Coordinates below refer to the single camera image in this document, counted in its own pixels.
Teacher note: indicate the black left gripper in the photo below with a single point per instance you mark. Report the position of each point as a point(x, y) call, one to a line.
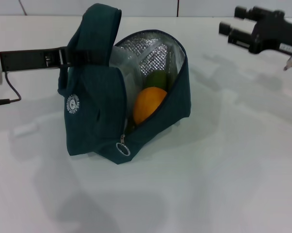
point(27, 60)

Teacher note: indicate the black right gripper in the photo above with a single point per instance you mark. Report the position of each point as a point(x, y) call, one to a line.
point(272, 31)

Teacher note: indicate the clear plastic lunch box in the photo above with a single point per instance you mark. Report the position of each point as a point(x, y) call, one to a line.
point(126, 72)

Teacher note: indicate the dark teal insulated lunch bag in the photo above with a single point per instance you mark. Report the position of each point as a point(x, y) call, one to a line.
point(97, 116)

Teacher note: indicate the green cucumber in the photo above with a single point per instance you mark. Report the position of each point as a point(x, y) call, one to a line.
point(158, 78)

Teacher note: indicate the orange fruit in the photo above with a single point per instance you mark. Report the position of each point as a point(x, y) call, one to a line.
point(148, 104)

